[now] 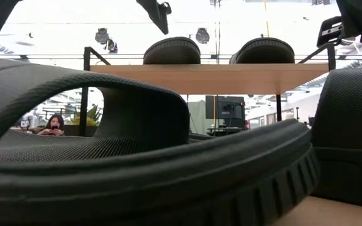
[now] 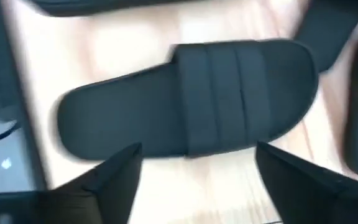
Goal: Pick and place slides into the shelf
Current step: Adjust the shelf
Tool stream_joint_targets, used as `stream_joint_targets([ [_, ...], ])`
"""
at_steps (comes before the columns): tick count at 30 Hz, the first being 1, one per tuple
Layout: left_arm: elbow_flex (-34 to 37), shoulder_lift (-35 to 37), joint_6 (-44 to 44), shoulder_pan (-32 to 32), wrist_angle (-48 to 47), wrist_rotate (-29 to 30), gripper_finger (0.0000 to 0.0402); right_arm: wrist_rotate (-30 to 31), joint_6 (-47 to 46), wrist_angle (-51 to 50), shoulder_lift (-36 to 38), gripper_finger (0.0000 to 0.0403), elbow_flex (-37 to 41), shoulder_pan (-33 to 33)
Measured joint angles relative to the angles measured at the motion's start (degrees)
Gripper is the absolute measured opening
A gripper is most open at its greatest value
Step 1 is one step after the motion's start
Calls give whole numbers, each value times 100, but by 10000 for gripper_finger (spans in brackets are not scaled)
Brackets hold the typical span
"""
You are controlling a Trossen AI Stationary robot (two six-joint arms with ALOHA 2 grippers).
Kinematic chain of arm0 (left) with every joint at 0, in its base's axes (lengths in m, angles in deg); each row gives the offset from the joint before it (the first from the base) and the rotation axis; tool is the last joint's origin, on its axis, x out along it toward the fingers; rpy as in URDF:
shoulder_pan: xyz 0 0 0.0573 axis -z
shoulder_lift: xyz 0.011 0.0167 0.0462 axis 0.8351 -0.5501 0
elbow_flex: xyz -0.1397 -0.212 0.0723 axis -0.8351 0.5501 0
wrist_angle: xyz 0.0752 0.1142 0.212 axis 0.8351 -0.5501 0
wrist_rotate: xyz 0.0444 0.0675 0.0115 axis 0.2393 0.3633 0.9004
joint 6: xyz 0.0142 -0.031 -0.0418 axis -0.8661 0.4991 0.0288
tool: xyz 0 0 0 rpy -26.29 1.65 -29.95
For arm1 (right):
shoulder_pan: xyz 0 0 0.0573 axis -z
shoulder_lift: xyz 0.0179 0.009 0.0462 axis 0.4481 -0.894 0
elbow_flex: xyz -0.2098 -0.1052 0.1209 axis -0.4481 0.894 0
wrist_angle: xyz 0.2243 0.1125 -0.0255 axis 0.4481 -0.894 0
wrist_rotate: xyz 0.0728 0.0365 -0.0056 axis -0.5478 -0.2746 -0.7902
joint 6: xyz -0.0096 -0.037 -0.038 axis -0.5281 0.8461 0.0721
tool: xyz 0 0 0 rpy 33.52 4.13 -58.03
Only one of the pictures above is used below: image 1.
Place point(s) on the person's phone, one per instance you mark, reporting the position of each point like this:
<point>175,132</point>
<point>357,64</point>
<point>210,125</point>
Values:
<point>54,127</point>

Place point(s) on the black ceiling spotlight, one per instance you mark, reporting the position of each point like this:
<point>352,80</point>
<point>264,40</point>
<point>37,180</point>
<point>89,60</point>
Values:
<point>112,46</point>
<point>202,35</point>
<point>102,36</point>

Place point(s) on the black computer monitor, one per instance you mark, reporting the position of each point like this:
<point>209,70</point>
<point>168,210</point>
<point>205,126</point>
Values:
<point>225,110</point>

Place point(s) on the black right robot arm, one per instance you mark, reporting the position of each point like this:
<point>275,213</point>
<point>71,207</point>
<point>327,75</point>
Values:
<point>361,17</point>

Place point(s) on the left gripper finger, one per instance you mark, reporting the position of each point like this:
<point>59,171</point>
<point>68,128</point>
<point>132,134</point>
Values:
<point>156,14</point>

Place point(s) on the large dark grey slide sandal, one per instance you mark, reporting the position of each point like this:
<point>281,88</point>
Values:
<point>137,188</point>

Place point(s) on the black horizontal rail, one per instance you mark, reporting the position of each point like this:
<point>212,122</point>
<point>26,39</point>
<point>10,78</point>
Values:
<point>121,56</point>

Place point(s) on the green potted plant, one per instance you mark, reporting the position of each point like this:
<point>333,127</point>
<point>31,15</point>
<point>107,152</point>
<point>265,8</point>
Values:
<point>94,116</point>

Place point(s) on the dark planter box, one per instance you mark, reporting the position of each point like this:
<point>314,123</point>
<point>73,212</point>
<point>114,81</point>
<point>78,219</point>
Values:
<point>72,131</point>

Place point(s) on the thin black vertical pole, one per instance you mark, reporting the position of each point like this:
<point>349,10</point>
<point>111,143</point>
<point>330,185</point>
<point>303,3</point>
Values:
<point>219,31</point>

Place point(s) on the person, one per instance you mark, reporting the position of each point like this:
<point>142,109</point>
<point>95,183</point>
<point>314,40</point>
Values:
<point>53,124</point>

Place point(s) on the wooden shelf with black frame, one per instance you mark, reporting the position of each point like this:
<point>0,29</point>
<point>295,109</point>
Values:
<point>83,110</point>

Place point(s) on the wooden shelf board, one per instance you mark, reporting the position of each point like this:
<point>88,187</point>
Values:
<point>206,78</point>

